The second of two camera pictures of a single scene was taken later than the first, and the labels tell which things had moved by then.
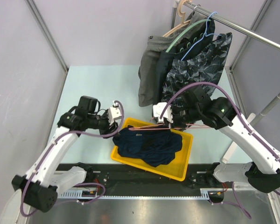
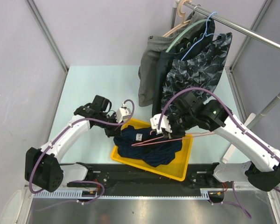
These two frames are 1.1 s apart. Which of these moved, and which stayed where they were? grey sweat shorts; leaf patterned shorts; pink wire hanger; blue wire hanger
Moved: pink wire hanger
Stayed: blue wire hanger; grey sweat shorts; leaf patterned shorts
